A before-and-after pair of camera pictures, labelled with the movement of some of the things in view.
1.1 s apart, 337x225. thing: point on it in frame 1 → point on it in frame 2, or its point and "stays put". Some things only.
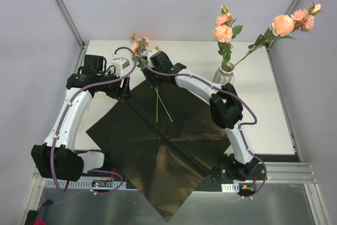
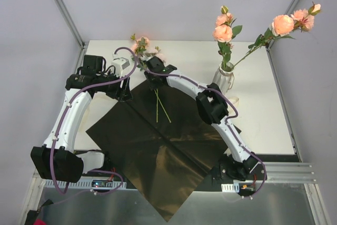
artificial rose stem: [157, 49] → [161, 106]
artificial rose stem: [224, 32] stays put
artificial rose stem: [283, 25] stays put
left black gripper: [124, 89] stays put
